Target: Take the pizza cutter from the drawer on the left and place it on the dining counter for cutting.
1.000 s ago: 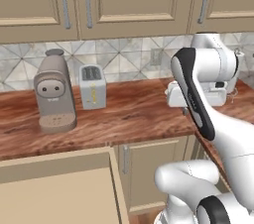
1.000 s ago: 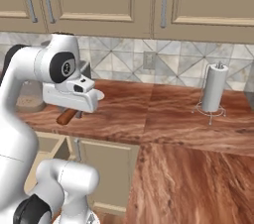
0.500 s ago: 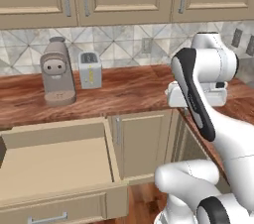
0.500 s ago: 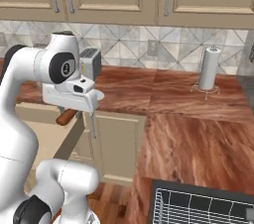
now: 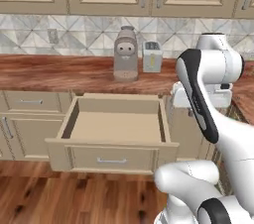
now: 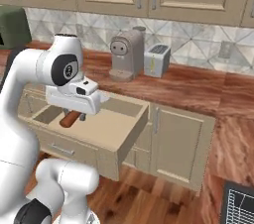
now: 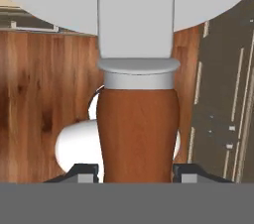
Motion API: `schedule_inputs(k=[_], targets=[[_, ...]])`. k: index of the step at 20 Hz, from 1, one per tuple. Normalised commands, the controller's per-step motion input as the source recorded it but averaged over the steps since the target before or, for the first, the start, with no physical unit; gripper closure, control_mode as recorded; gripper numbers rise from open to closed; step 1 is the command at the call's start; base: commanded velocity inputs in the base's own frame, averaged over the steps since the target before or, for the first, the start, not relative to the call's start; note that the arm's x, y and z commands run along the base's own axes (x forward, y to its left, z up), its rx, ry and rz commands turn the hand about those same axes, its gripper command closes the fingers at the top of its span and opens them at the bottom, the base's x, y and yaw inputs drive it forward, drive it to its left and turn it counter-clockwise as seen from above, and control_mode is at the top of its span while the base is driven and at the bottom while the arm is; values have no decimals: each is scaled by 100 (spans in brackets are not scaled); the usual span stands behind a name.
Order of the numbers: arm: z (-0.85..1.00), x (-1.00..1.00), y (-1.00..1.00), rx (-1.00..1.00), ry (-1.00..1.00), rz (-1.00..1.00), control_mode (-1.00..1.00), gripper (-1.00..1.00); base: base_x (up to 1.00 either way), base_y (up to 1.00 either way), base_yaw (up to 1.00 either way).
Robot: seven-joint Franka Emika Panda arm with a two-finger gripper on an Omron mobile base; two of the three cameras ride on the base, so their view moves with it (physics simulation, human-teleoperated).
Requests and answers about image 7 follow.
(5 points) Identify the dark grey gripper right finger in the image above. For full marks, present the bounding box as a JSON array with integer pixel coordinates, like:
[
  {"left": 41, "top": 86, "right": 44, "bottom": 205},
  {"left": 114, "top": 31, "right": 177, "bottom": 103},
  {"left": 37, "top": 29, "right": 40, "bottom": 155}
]
[{"left": 172, "top": 163, "right": 233, "bottom": 184}]

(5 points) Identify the white round object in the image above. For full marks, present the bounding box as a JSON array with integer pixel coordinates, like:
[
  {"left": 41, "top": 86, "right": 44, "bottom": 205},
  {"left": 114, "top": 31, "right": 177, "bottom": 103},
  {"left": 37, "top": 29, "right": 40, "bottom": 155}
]
[{"left": 54, "top": 84, "right": 183, "bottom": 174}]

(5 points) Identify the pizza cutter with wooden handle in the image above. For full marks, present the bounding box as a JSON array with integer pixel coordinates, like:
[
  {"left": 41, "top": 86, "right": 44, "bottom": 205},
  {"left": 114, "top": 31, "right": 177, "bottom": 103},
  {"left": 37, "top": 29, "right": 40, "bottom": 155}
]
[{"left": 0, "top": 0, "right": 254, "bottom": 184}]

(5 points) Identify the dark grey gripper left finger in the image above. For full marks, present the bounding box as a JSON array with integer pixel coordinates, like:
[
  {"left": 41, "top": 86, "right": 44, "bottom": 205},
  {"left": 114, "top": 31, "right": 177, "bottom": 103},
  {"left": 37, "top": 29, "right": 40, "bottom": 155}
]
[{"left": 44, "top": 163, "right": 100, "bottom": 184}]

